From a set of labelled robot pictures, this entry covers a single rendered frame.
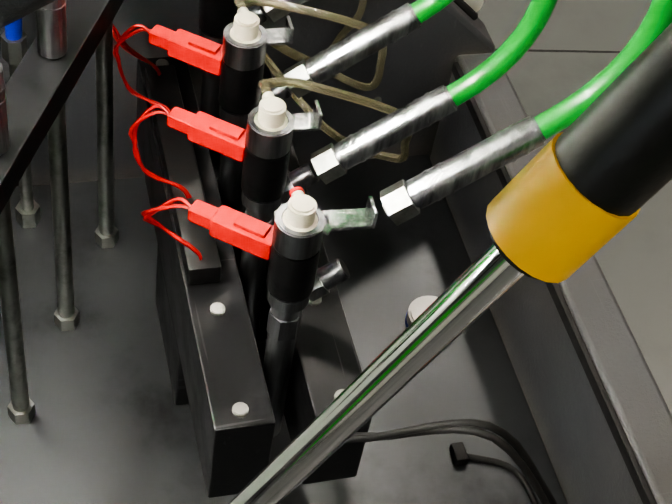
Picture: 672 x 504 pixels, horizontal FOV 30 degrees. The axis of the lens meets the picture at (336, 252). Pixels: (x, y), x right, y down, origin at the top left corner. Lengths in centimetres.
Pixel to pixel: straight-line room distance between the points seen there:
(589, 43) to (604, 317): 186
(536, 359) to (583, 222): 76
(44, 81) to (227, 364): 20
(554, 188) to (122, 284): 82
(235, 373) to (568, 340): 26
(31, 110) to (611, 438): 43
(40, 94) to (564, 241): 58
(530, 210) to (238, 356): 59
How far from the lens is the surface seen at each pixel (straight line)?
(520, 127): 69
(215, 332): 80
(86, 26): 82
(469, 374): 100
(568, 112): 69
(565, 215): 21
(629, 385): 87
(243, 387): 77
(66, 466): 92
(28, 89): 77
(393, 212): 70
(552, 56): 267
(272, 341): 77
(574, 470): 93
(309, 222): 69
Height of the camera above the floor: 161
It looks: 48 degrees down
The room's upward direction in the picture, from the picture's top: 11 degrees clockwise
